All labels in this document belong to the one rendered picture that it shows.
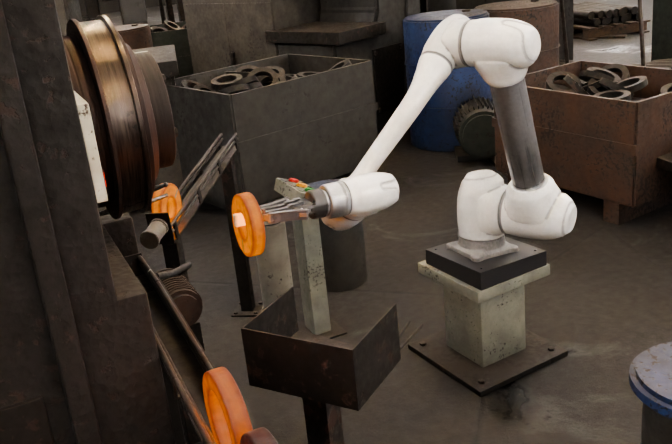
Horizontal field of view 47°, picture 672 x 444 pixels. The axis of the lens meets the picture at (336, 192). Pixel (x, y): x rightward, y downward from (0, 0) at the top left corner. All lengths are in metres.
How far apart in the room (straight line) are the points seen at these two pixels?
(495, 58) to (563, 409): 1.12
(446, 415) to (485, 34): 1.19
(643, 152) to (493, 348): 1.48
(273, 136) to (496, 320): 1.93
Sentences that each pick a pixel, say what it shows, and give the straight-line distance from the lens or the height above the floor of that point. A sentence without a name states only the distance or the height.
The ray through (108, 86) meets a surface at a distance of 1.68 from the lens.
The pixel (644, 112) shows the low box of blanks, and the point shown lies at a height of 0.56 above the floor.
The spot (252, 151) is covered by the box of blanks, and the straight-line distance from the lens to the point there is 4.13.
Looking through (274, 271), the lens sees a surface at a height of 0.34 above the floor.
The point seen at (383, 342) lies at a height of 0.67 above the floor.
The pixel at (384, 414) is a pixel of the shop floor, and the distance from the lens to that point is 2.58.
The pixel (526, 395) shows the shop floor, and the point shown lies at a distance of 2.65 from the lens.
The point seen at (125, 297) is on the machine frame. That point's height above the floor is 0.87.
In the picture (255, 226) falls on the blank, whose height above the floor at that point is 0.85.
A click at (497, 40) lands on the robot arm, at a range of 2.16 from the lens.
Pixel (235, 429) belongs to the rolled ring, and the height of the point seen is 0.74.
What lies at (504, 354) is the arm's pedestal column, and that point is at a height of 0.04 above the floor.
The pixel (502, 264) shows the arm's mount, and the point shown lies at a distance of 2.56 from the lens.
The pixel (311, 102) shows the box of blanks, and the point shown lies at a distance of 4.34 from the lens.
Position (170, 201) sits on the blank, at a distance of 2.52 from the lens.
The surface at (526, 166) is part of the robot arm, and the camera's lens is 2.39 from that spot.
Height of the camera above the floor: 1.48
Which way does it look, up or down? 19 degrees down
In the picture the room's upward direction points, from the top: 6 degrees counter-clockwise
